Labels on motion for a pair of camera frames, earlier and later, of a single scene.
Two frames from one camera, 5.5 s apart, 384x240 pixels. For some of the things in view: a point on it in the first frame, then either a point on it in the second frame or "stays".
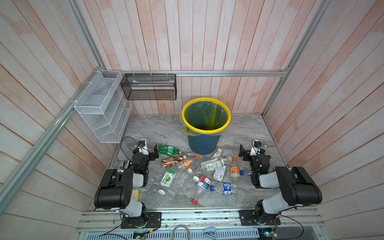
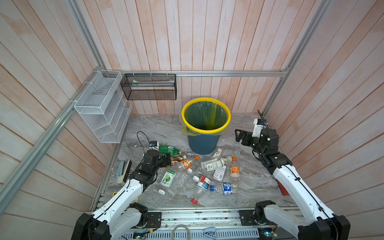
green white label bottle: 168,178 stays
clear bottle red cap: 181,201 stays
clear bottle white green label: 215,163 stays
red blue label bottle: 204,182 stays
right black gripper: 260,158 → 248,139
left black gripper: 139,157 → 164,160
